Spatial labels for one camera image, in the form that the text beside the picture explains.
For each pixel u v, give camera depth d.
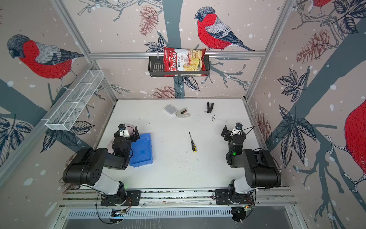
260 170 0.44
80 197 0.76
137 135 0.85
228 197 0.73
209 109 1.11
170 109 1.14
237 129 0.76
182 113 1.10
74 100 0.78
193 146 0.92
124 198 0.69
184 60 0.88
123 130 0.76
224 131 0.84
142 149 0.92
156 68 0.95
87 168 0.45
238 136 0.73
